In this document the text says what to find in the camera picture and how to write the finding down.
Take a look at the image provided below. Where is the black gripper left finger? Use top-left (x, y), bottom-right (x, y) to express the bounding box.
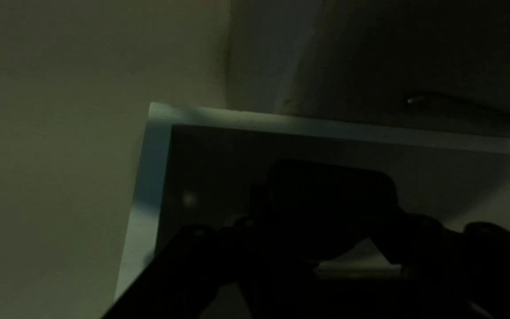
top-left (102, 214), bottom-right (288, 319)

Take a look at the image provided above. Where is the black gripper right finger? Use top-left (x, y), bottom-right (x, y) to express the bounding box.
top-left (373, 212), bottom-right (510, 319)

